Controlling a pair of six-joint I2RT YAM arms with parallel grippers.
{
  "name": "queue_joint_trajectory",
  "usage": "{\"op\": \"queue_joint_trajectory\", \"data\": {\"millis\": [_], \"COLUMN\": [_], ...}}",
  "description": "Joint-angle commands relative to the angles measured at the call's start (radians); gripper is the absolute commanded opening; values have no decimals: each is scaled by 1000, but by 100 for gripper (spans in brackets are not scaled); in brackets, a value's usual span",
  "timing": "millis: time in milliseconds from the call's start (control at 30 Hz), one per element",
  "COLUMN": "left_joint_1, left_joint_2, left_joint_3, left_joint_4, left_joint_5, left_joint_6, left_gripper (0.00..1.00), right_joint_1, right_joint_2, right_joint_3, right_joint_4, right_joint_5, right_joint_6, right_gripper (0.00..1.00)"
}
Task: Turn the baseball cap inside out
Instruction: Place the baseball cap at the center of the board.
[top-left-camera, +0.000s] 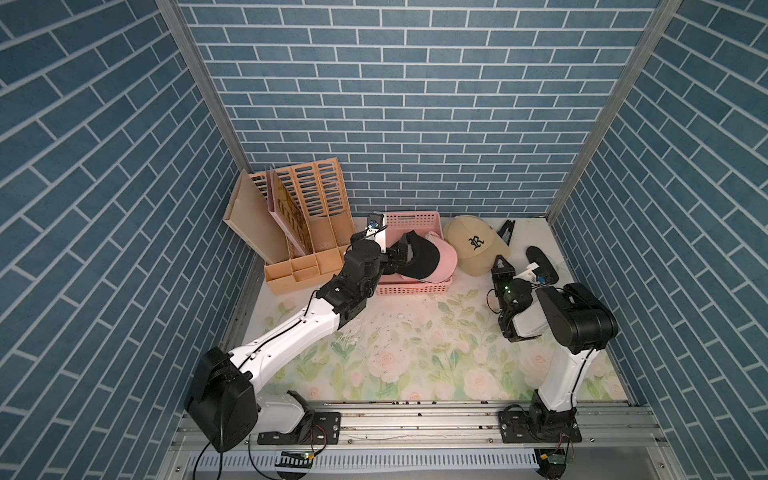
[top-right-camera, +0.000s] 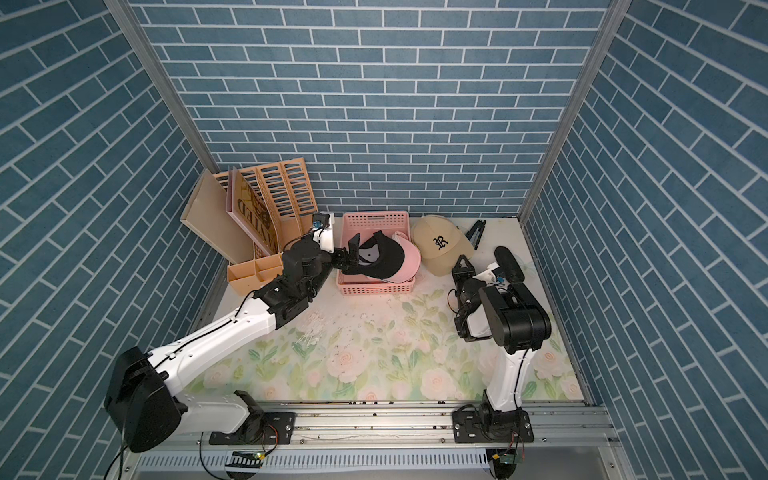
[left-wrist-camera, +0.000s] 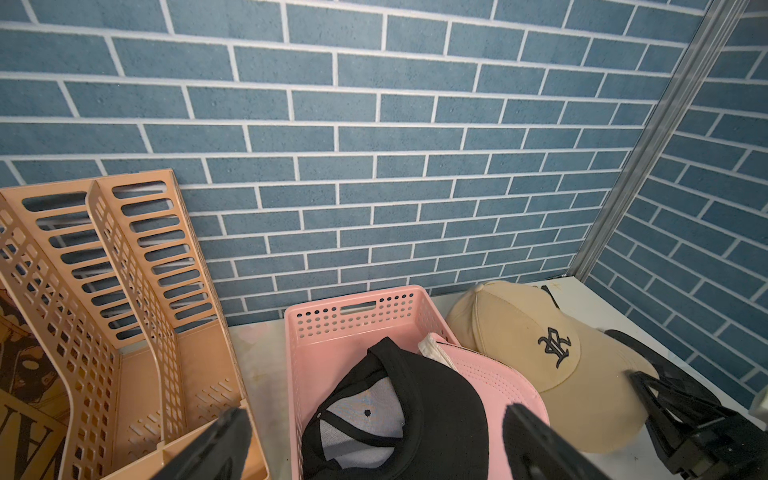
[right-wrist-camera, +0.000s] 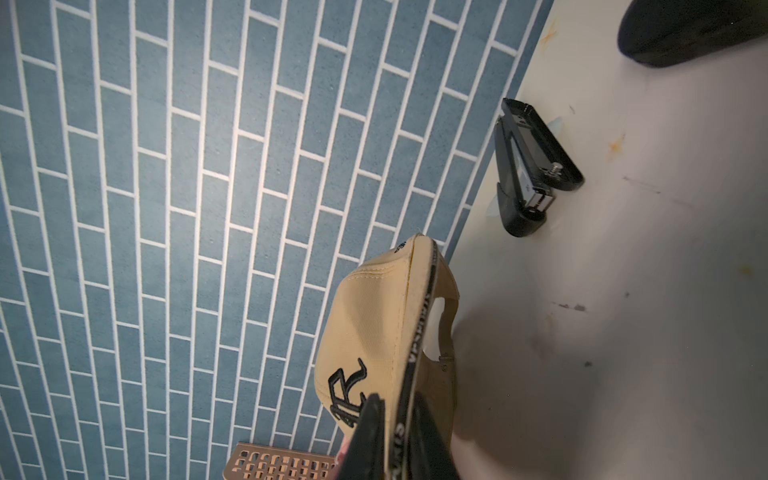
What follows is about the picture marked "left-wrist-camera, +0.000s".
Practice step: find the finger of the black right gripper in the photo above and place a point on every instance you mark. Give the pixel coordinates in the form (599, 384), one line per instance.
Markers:
(667, 371)
(677, 406)

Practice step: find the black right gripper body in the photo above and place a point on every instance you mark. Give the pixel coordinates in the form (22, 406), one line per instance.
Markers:
(731, 448)

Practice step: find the pink plastic basket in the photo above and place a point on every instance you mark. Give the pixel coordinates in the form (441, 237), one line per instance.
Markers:
(326, 338)

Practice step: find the orange plastic file organizer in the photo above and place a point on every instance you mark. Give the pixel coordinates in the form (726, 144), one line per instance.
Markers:
(111, 279)

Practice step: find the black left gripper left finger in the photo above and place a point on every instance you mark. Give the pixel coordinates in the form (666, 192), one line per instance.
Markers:
(220, 452)

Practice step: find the beige baseball cap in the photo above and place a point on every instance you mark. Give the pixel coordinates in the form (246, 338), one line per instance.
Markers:
(580, 372)

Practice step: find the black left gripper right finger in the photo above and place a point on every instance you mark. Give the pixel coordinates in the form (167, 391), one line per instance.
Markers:
(535, 451)

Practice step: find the pink baseball cap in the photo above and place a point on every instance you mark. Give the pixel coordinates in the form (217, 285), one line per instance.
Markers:
(497, 385)

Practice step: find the wanted poster book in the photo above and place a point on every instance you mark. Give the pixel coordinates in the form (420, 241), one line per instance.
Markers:
(34, 405)

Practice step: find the black baseball cap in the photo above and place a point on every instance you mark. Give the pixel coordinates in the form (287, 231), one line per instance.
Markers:
(398, 415)

